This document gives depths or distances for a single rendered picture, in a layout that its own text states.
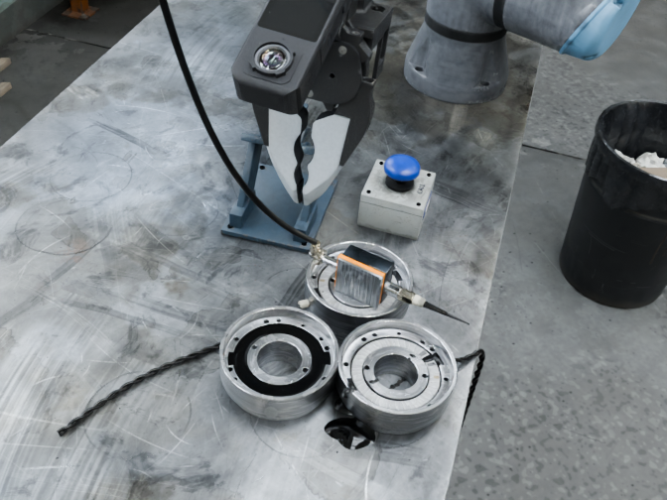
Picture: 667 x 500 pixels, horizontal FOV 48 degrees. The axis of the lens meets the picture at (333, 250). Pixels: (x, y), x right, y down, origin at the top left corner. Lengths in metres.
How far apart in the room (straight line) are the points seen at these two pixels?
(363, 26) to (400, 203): 0.31
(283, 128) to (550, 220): 1.71
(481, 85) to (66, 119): 0.55
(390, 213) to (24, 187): 0.41
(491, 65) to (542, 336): 0.95
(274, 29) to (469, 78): 0.61
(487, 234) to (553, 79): 2.06
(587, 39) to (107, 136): 0.59
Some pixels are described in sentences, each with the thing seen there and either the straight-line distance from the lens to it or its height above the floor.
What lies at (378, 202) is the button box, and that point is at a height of 0.84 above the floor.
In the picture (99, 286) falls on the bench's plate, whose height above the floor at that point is 0.80.
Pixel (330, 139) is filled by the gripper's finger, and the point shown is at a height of 1.04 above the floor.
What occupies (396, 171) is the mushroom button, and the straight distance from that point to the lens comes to 0.81.
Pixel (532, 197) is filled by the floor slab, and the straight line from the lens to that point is 2.29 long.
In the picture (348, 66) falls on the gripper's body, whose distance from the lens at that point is 0.53.
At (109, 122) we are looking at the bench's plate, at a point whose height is 0.80.
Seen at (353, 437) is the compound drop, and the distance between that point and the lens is 0.66.
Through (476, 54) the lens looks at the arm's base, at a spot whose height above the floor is 0.87.
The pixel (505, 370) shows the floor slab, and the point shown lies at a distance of 1.80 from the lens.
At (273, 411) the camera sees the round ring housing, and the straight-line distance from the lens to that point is 0.65.
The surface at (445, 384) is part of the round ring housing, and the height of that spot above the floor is 0.83.
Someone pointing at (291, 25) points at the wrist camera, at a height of 1.14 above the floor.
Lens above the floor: 1.36
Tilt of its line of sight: 43 degrees down
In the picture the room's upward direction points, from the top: 6 degrees clockwise
